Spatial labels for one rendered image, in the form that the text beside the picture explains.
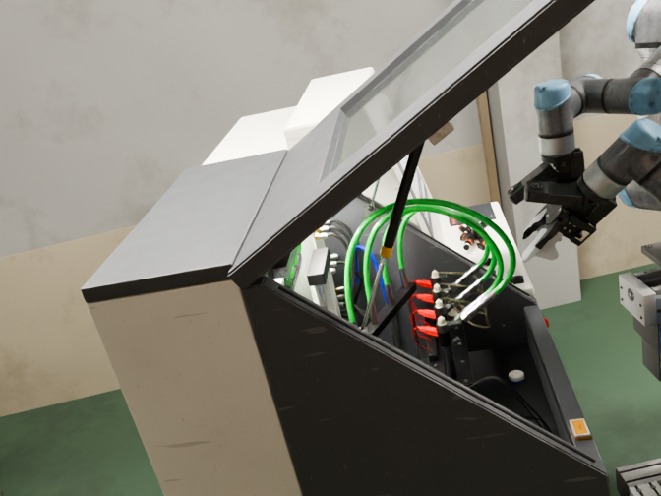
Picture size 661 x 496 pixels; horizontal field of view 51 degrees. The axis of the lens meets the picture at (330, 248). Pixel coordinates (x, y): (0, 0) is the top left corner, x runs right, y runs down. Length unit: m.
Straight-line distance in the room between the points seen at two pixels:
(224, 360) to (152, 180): 2.36
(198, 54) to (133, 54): 0.30
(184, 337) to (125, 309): 0.11
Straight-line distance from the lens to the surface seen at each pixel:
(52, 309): 3.93
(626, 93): 1.56
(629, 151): 1.37
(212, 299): 1.21
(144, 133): 3.50
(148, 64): 3.44
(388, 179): 1.82
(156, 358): 1.30
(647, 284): 2.00
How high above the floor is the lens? 1.93
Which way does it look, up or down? 23 degrees down
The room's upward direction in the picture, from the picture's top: 13 degrees counter-clockwise
